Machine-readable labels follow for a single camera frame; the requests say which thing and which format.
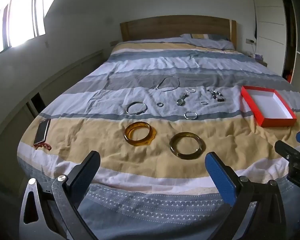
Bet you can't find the amber translucent bangle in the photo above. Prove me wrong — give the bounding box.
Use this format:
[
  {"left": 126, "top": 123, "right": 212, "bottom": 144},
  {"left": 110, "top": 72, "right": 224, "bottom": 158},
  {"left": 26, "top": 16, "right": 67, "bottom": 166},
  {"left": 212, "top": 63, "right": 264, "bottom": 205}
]
[{"left": 124, "top": 121, "right": 156, "bottom": 146}]

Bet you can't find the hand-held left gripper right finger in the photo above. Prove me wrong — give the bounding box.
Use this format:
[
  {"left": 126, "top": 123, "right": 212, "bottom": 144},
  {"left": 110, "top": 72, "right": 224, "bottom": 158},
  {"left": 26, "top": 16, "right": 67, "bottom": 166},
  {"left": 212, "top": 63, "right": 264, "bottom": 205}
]
[{"left": 205, "top": 151, "right": 288, "bottom": 240}]

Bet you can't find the low wall cabinet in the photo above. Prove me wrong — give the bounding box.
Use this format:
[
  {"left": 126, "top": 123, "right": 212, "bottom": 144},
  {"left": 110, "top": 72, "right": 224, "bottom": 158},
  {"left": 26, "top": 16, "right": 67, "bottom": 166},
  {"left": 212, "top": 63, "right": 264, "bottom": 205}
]
[{"left": 0, "top": 49, "right": 105, "bottom": 160}]

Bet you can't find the silver chain necklace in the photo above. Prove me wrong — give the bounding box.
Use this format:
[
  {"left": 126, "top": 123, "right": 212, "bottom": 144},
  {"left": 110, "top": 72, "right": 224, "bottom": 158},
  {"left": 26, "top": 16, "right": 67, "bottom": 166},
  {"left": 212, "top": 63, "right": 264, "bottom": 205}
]
[{"left": 155, "top": 76, "right": 181, "bottom": 91}]

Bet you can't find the beaded charm bracelet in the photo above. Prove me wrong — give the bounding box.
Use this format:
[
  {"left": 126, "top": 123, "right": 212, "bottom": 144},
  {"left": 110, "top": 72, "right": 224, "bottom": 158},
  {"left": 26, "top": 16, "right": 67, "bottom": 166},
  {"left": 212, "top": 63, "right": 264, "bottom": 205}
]
[{"left": 207, "top": 88, "right": 226, "bottom": 103}]

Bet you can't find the bed with striped duvet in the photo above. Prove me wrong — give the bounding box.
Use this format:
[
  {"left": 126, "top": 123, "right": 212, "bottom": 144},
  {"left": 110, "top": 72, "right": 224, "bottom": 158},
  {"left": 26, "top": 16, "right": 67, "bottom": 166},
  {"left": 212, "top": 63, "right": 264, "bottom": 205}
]
[{"left": 16, "top": 37, "right": 300, "bottom": 240}]

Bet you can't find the wooden headboard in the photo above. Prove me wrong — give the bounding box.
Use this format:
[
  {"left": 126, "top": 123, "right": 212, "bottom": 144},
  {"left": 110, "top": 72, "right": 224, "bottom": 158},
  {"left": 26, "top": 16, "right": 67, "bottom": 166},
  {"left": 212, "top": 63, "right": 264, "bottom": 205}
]
[{"left": 119, "top": 15, "right": 237, "bottom": 50}]

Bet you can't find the wooden nightstand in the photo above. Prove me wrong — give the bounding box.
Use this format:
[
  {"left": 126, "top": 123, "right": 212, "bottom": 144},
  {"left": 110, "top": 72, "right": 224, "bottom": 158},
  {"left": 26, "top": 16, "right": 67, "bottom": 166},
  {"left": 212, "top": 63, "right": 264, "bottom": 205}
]
[{"left": 254, "top": 54, "right": 268, "bottom": 67}]

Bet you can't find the smartphone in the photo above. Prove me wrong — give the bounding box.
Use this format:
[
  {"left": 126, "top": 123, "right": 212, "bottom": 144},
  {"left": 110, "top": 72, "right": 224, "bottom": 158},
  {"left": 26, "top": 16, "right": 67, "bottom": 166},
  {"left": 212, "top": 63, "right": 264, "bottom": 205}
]
[{"left": 34, "top": 118, "right": 51, "bottom": 146}]

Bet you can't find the striped pillow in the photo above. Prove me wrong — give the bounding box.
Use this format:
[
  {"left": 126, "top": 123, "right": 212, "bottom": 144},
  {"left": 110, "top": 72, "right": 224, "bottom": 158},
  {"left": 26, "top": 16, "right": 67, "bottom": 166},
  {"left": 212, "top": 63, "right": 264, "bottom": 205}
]
[{"left": 179, "top": 33, "right": 235, "bottom": 51}]

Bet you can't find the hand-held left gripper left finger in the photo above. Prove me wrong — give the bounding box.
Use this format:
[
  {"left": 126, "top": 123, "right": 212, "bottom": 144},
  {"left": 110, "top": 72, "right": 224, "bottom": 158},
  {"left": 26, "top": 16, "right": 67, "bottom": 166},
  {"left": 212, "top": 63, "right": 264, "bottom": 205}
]
[{"left": 19, "top": 151, "right": 101, "bottom": 240}]

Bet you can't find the silver sparkly chain charm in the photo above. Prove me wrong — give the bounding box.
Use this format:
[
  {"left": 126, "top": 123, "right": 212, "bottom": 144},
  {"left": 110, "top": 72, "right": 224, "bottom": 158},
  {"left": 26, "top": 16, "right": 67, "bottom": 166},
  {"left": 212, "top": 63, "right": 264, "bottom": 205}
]
[{"left": 176, "top": 92, "right": 190, "bottom": 106}]

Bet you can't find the red cardboard box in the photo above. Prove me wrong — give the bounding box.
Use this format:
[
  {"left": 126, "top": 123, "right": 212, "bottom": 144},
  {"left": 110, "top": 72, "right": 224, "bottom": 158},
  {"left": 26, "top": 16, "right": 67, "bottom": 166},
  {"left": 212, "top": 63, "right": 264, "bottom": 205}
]
[{"left": 240, "top": 85, "right": 297, "bottom": 128}]

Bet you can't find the silver hinged bangle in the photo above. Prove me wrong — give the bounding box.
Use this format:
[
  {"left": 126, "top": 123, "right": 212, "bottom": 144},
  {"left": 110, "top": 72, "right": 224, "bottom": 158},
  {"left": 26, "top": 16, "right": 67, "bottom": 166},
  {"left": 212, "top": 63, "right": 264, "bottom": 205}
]
[{"left": 126, "top": 101, "right": 147, "bottom": 116}]

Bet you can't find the olive translucent bangle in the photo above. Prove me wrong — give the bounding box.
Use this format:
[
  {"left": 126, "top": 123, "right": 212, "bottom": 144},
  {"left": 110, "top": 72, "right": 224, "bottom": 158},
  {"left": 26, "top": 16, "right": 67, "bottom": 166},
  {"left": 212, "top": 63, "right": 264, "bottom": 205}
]
[{"left": 169, "top": 132, "right": 206, "bottom": 160}]

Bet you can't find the window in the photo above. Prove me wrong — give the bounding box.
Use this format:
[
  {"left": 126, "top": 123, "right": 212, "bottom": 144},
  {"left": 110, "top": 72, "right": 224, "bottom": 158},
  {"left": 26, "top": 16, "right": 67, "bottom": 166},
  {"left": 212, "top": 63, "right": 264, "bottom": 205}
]
[{"left": 0, "top": 0, "right": 67, "bottom": 58}]

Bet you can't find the red hair clip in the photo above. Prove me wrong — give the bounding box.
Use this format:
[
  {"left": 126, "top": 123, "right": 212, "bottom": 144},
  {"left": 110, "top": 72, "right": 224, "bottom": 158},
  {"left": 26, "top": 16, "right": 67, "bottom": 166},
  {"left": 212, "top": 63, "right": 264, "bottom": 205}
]
[{"left": 33, "top": 142, "right": 52, "bottom": 151}]

